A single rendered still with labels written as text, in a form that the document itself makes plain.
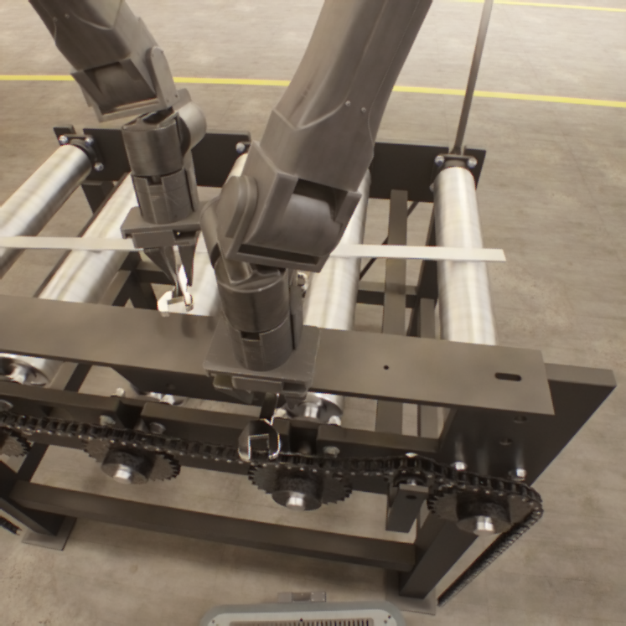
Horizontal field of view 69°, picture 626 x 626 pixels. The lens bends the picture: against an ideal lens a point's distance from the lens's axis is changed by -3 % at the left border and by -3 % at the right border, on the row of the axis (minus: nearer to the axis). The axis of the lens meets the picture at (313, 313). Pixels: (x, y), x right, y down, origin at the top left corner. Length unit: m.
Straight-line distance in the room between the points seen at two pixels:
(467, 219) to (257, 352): 0.88
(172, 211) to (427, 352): 0.34
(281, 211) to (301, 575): 1.43
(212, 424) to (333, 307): 0.34
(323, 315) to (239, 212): 0.63
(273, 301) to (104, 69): 0.29
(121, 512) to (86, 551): 0.41
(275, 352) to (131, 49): 0.30
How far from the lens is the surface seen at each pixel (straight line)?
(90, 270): 1.18
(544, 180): 3.32
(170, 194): 0.55
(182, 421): 0.81
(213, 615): 1.40
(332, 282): 1.00
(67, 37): 0.50
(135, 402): 0.87
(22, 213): 1.46
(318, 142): 0.30
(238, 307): 0.37
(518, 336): 2.24
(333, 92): 0.30
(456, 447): 0.75
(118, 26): 0.50
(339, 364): 0.55
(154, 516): 1.41
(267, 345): 0.40
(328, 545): 1.32
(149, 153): 0.53
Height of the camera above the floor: 1.61
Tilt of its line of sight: 48 degrees down
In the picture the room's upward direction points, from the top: 1 degrees counter-clockwise
